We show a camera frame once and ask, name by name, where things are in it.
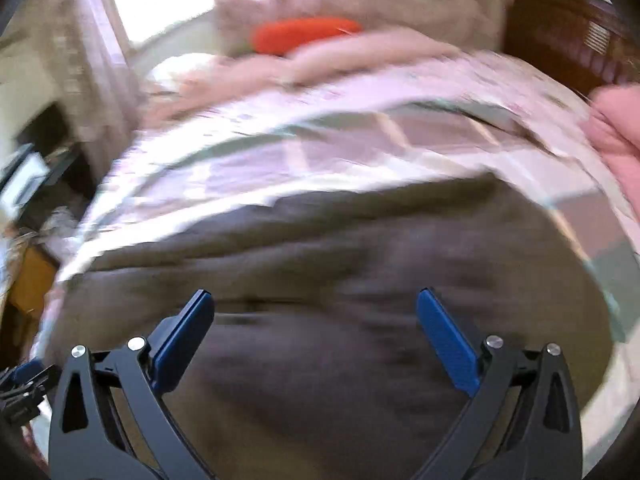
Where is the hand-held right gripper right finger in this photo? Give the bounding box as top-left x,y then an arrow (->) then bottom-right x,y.
415,287 -> 583,480

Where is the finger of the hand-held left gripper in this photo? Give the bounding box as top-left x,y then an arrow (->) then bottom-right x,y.
0,358 -> 62,427

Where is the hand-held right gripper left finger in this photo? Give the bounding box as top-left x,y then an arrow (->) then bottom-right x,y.
47,289 -> 217,480

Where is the brown puffer jacket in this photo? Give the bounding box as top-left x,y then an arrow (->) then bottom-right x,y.
37,172 -> 616,480

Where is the dark framed screen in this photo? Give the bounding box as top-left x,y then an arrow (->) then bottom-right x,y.
0,144 -> 82,218

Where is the striped bed quilt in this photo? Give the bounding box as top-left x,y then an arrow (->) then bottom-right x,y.
30,50 -> 640,461

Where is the pink cloth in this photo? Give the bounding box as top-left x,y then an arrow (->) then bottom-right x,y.
585,85 -> 640,223

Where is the pink fluffy blanket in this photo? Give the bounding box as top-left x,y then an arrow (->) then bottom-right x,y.
140,27 -> 456,123

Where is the pale curtain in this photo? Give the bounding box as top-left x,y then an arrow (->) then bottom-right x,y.
62,0 -> 143,131

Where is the dark wooden headboard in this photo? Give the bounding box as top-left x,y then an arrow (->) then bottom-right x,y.
501,0 -> 640,103

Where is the orange plush pillow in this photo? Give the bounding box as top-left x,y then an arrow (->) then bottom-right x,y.
251,16 -> 364,55

